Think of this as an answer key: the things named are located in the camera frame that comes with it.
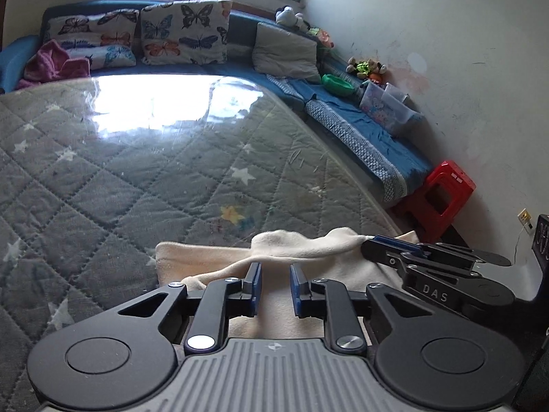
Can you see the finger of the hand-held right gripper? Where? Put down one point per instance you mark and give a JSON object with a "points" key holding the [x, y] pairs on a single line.
{"points": [[437, 287], [392, 242]]}

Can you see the brown and green plush toys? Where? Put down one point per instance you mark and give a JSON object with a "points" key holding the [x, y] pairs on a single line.
{"points": [[366, 68]]}

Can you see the cream fleece garment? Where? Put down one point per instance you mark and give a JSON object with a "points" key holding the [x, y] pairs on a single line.
{"points": [[300, 249]]}

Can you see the pink cloth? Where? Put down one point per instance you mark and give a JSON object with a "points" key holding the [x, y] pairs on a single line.
{"points": [[49, 64]]}

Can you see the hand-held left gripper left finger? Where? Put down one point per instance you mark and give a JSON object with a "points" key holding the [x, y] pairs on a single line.
{"points": [[256, 286]]}

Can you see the square butterfly print pillow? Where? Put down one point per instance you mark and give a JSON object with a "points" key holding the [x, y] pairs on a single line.
{"points": [[184, 30]]}

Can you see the panda plush toy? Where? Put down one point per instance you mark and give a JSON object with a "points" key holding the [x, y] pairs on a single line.
{"points": [[289, 18]]}

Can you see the green bowl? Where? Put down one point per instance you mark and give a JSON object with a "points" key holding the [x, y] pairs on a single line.
{"points": [[336, 85]]}

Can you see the wall socket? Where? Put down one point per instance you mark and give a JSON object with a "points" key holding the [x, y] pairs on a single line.
{"points": [[524, 218]]}

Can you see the orange and green toy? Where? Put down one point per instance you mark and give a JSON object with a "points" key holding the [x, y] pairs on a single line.
{"points": [[319, 36]]}

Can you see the clear plastic storage box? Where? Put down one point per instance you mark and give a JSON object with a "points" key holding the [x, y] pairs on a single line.
{"points": [[386, 109]]}

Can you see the grey pillow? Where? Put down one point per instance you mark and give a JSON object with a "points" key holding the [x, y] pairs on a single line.
{"points": [[285, 51]]}

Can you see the blue sofa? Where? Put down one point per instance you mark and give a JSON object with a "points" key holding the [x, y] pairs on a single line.
{"points": [[369, 137]]}

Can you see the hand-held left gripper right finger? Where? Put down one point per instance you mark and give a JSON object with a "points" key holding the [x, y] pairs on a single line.
{"points": [[295, 287]]}

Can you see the red plastic stool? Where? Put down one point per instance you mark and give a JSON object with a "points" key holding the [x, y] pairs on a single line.
{"points": [[441, 197]]}

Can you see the wide butterfly print pillow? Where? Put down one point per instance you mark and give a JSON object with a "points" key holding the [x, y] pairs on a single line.
{"points": [[92, 38]]}

